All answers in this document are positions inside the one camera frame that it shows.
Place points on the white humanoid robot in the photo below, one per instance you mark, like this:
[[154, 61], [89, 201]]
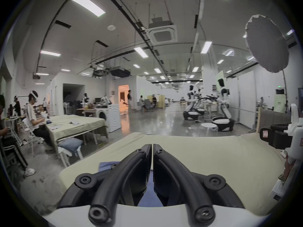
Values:
[[223, 103], [191, 107]]

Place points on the group of people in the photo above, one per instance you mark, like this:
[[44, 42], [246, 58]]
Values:
[[148, 103]]

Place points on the white folding chair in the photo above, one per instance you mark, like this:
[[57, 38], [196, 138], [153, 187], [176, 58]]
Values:
[[30, 136]]

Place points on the grey padded headboard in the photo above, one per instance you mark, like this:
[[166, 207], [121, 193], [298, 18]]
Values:
[[274, 118]]

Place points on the white chair with grey cushion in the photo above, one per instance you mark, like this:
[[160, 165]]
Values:
[[70, 146]]

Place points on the person's right hand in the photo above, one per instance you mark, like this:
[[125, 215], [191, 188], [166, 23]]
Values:
[[288, 167]]

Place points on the round white stool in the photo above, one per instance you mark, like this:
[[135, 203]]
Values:
[[208, 125]]

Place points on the dark blue shirt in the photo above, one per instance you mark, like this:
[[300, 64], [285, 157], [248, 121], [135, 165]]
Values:
[[107, 167]]

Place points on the grey photo umbrella on stand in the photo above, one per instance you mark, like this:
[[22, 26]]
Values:
[[267, 44]]

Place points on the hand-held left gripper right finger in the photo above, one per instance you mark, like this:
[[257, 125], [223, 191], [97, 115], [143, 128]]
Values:
[[184, 185]]

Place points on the table with pale green sheet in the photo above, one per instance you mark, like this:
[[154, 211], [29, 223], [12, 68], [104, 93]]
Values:
[[71, 125]]

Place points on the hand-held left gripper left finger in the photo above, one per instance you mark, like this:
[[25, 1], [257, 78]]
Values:
[[118, 185]]

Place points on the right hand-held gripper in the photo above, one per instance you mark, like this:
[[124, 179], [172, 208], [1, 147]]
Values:
[[294, 136]]

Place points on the white washing machine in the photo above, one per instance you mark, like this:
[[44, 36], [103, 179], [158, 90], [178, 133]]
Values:
[[111, 117]]

